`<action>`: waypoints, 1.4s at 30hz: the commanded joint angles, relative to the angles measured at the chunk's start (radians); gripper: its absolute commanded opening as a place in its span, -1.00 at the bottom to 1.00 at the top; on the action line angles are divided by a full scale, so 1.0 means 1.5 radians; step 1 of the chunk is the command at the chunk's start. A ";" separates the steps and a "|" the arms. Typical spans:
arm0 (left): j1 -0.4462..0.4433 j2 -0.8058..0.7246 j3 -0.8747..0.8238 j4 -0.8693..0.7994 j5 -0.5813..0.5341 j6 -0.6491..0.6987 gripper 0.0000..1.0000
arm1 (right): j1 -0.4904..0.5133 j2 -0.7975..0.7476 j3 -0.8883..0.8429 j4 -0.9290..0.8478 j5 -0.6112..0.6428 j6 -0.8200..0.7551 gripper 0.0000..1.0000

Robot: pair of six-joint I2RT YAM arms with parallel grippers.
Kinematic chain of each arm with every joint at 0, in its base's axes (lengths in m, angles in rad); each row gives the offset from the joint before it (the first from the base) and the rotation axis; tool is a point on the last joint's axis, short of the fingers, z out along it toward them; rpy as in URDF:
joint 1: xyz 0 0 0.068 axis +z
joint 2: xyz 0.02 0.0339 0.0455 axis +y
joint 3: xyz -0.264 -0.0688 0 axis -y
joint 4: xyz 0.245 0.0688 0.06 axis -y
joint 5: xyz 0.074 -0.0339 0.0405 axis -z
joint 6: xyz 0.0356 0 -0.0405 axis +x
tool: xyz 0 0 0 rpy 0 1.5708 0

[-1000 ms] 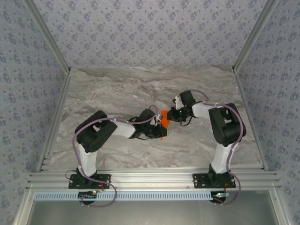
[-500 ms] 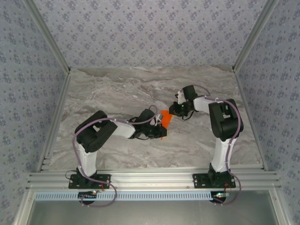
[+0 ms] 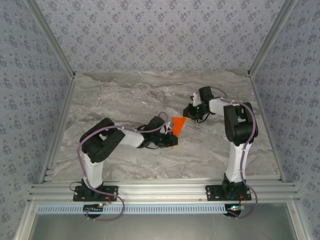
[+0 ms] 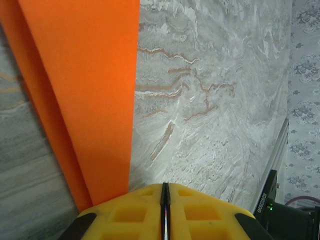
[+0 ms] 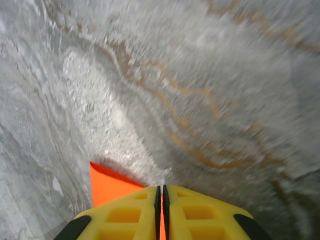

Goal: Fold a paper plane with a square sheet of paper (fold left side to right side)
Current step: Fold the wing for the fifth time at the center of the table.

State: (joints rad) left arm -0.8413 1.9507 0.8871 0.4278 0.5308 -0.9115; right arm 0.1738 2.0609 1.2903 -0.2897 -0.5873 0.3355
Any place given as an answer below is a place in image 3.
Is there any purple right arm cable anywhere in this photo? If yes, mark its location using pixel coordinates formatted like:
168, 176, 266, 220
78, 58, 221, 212
208, 86, 260, 220

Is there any small black circuit board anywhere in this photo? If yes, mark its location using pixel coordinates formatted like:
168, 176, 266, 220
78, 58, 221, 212
83, 203, 105, 214
226, 204, 245, 216

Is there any aluminium frame post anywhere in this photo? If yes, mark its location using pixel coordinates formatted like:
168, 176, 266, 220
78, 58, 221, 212
24, 0, 77, 79
247, 0, 300, 78

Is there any grey metal panel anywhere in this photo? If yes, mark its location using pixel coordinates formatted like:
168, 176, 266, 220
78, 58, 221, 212
14, 201, 312, 240

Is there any thin black left gripper cable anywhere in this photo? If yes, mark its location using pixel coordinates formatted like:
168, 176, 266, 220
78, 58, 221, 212
136, 140, 161, 151

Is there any white slotted cable duct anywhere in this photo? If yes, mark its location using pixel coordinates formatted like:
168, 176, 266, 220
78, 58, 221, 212
37, 203, 242, 215

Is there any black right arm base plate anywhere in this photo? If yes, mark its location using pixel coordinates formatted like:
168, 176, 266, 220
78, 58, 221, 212
205, 184, 252, 202

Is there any thin black right gripper cable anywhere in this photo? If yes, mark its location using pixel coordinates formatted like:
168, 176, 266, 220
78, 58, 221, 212
196, 111, 216, 124

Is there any aluminium side rail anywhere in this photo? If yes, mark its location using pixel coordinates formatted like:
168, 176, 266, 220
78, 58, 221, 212
249, 74, 288, 183
38, 74, 77, 185

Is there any orange paper sheet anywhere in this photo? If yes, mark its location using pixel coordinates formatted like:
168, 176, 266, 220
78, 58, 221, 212
170, 116, 188, 151

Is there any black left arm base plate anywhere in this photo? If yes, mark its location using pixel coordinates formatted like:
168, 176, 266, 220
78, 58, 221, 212
72, 185, 119, 202

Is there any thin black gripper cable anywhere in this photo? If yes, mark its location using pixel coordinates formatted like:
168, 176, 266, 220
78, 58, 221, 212
196, 111, 216, 124
136, 140, 161, 151

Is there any aluminium frame beam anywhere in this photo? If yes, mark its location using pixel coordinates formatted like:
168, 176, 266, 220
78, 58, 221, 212
27, 177, 302, 204

